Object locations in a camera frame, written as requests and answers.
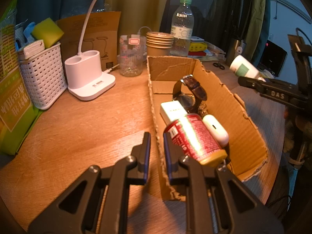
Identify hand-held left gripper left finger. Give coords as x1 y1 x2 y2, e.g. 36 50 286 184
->
27 132 152 234

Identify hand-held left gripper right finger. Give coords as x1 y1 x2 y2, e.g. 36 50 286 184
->
163 133 284 234

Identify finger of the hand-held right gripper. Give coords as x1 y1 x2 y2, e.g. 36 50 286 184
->
238 76 309 106

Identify red drink can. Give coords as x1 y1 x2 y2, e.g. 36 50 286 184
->
163 113 228 167

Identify white bottle with green label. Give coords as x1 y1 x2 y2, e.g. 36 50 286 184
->
229 55 266 82

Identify white charger adapter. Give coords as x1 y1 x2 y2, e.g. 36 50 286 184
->
160 101 188 125

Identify cardboard box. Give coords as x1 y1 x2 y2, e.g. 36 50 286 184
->
146 56 269 201

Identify white earbuds case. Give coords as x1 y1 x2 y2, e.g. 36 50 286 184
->
202 114 230 148

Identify dark strap wrist watch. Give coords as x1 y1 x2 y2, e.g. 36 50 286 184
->
172 74 207 114

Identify person's right hand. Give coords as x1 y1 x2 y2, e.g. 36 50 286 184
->
283 107 312 167

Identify black computer monitor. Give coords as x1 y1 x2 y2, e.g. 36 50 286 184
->
258 40 287 76

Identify steel tumbler with tag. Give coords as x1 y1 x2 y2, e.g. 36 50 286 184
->
225 38 245 65

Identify yellow curtain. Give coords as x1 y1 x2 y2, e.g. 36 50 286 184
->
105 0 173 33
236 0 267 47

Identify yellow wet wipes pack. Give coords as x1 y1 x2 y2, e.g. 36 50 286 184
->
190 42 207 51

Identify white desk lamp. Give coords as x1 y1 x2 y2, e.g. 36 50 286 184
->
65 0 116 101

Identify dark glass sliding door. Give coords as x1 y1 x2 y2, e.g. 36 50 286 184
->
160 0 246 44

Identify printed glass jar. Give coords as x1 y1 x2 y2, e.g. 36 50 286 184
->
119 35 143 77

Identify clear plastic water bottle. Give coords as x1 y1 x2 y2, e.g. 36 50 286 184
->
170 0 195 57

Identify stack of brown paper cups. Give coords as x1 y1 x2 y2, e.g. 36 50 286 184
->
146 31 174 56

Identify white woven plastic basket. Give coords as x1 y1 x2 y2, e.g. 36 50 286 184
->
18 43 67 110

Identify brown cardboard lamp package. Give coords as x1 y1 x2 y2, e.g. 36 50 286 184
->
57 11 122 71

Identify green printed packet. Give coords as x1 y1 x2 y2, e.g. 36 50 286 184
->
0 0 39 155

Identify white flat case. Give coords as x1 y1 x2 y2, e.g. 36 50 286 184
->
17 39 45 60

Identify yellow green sponge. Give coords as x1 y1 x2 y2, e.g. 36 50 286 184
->
31 18 64 48

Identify blue item in basket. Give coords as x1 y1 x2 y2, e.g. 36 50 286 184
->
23 22 37 42

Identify white wall air conditioner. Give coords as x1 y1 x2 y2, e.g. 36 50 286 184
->
270 0 311 25

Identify white lamp cable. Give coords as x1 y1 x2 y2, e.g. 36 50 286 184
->
105 26 153 73

